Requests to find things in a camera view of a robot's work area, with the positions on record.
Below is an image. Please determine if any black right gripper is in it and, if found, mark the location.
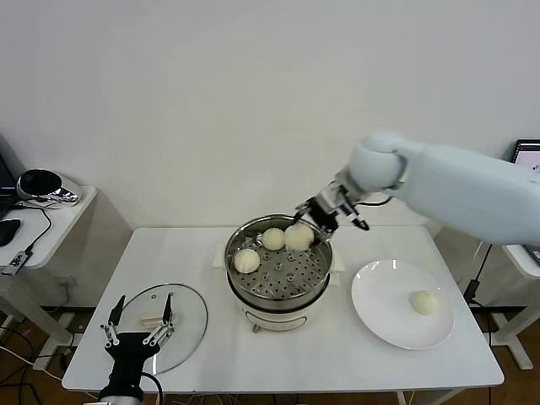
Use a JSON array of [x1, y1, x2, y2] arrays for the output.
[[294, 192, 344, 246]]

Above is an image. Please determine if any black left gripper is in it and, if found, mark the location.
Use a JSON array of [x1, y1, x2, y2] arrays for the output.
[[100, 292, 176, 383]]

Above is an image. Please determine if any white steamed baozi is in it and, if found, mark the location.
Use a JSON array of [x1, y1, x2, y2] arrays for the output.
[[283, 224, 316, 252], [262, 226, 286, 251], [409, 290, 442, 316], [234, 248, 261, 274]]

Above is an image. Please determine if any stainless steel steamer basket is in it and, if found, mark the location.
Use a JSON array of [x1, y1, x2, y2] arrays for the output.
[[223, 214, 334, 305]]

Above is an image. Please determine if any round glass pot lid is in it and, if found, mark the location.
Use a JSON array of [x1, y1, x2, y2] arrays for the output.
[[108, 283, 210, 375]]

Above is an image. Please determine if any cream electric cooking pot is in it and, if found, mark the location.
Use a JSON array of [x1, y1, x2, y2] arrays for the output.
[[210, 242, 347, 335]]

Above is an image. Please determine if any large white round plate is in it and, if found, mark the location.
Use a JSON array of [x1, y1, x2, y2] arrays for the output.
[[350, 258, 456, 350]]

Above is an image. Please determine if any small grey usb hub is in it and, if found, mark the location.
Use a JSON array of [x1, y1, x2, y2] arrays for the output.
[[1, 248, 35, 276]]

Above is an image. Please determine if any black computer mouse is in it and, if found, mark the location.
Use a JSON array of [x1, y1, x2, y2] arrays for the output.
[[0, 219, 22, 248]]

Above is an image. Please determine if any black laptop dark screen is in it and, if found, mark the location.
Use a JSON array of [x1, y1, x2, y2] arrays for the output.
[[0, 134, 20, 220]]

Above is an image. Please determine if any black laptop lit screen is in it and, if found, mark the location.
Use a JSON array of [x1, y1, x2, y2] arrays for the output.
[[501, 139, 540, 267]]

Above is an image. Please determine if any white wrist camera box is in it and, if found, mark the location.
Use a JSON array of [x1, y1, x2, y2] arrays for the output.
[[332, 192, 359, 221]]

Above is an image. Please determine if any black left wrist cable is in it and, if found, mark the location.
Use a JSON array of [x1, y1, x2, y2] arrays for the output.
[[141, 373, 165, 405]]

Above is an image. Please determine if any white floor cable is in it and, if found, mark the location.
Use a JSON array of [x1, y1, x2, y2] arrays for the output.
[[0, 345, 64, 381]]

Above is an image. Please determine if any thin black desk cable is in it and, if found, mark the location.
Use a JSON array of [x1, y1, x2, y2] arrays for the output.
[[14, 201, 54, 257]]

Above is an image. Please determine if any black cable with adapter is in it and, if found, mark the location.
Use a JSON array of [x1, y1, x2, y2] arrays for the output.
[[463, 242, 494, 311]]

